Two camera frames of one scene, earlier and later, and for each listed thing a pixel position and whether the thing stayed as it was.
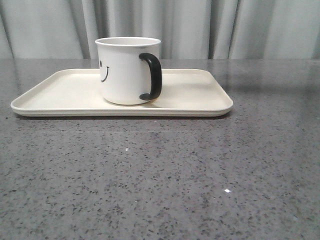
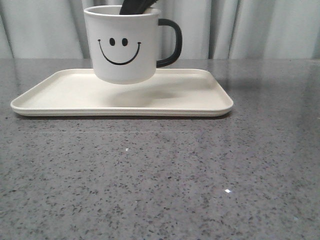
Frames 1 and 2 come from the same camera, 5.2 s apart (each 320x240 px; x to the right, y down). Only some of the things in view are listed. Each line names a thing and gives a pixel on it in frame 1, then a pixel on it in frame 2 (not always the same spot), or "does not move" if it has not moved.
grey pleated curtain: (188, 29) does not move
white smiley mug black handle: (130, 69) to (123, 47)
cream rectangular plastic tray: (77, 92) does not move
